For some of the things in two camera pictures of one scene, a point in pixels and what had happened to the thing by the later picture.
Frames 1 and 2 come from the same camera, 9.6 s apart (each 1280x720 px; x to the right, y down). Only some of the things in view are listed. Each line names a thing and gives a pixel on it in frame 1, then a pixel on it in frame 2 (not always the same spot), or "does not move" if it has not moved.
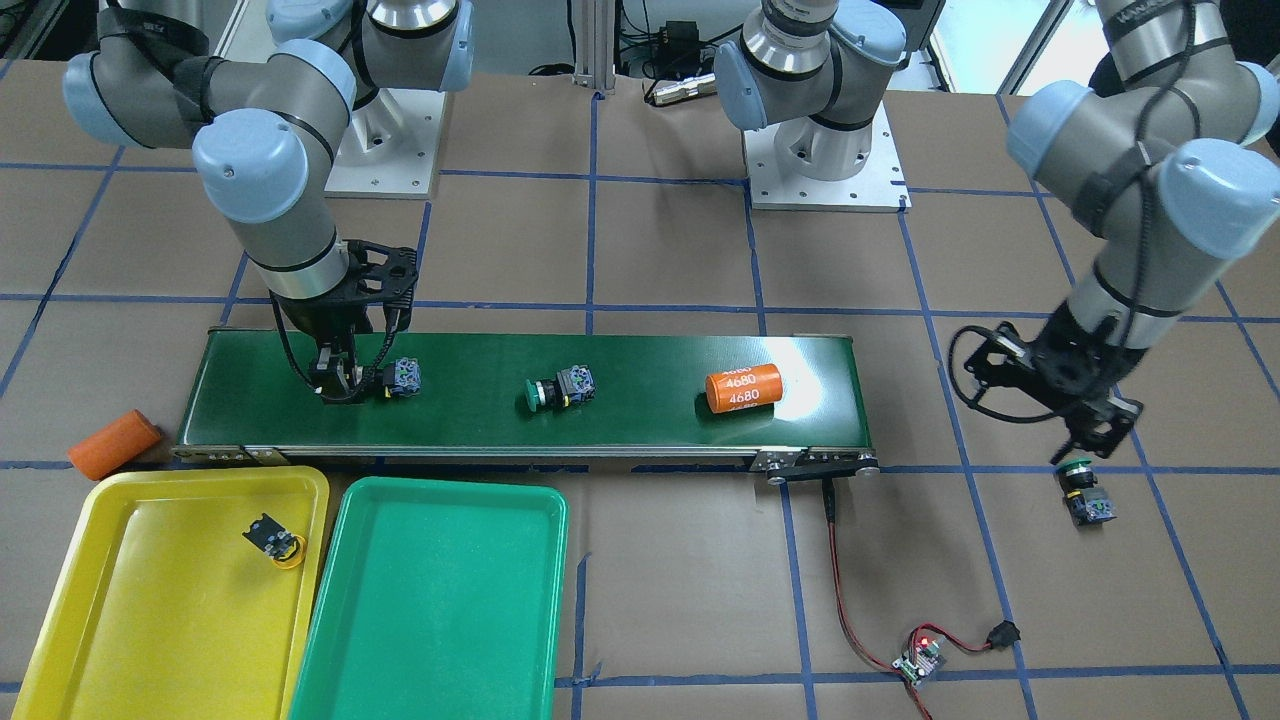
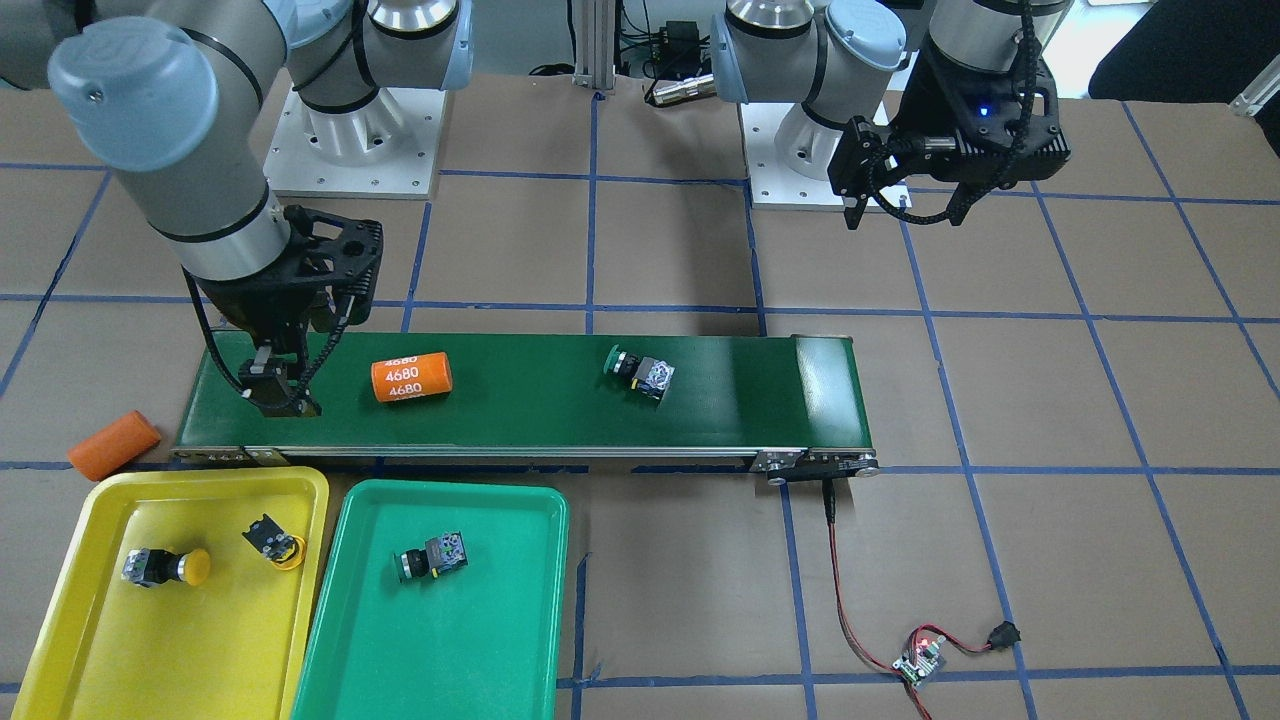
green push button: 1086,503 to 649,376
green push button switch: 572,385 to 439,554
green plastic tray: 441,599 does not move
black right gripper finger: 372,388 to 296,399
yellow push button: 403,378 to 151,567
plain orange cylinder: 112,443 does not move
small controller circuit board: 920,662 does not move
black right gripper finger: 332,372 to 266,384
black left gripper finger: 1067,447 to 854,206
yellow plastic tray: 163,610 does not move
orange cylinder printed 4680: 743,388 to 412,377
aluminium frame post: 595,45 does not move
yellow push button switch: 286,549 does not move
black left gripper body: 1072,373 to 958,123
